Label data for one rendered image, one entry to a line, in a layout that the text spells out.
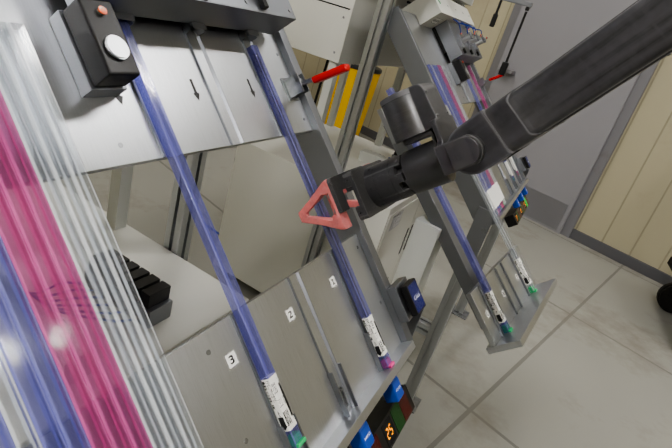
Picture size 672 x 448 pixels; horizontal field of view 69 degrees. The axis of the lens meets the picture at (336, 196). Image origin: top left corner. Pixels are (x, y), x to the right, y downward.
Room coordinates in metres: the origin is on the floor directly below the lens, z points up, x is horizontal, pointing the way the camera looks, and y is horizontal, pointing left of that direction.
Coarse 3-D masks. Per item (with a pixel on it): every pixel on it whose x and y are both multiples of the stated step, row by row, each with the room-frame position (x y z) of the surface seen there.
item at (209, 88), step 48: (0, 0) 0.42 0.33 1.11; (48, 0) 0.47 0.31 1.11; (48, 48) 0.43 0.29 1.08; (144, 48) 0.54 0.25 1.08; (192, 48) 0.61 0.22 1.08; (240, 48) 0.70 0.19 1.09; (192, 96) 0.56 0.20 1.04; (240, 96) 0.64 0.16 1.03; (96, 144) 0.42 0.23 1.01; (144, 144) 0.46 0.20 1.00; (192, 144) 0.52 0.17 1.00; (240, 144) 0.60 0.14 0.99
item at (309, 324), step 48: (288, 288) 0.52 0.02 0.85; (336, 288) 0.60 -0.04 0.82; (240, 336) 0.42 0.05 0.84; (288, 336) 0.47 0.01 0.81; (336, 336) 0.54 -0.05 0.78; (384, 336) 0.63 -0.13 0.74; (192, 384) 0.35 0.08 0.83; (240, 384) 0.39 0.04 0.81; (288, 384) 0.43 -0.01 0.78; (336, 384) 0.48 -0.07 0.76; (240, 432) 0.35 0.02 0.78
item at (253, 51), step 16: (256, 48) 0.72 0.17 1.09; (256, 64) 0.71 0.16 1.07; (272, 96) 0.69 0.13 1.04; (288, 128) 0.68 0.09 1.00; (288, 144) 0.67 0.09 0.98; (304, 160) 0.67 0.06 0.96; (304, 176) 0.66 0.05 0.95; (320, 208) 0.64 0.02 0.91; (336, 240) 0.63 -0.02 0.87; (336, 256) 0.63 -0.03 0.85; (352, 272) 0.62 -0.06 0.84; (352, 288) 0.61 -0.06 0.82; (384, 368) 0.58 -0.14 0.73
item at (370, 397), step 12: (396, 348) 0.64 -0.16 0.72; (408, 348) 0.63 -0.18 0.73; (396, 360) 0.60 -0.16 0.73; (384, 372) 0.57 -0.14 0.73; (396, 372) 0.58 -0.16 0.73; (372, 384) 0.54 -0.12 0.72; (384, 384) 0.54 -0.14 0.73; (360, 396) 0.52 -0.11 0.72; (372, 396) 0.51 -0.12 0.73; (360, 408) 0.49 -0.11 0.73; (372, 408) 0.49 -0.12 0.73; (348, 420) 0.46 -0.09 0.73; (360, 420) 0.47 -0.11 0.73; (336, 432) 0.44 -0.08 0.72; (348, 432) 0.44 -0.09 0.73; (336, 444) 0.42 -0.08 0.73; (348, 444) 0.43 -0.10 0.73
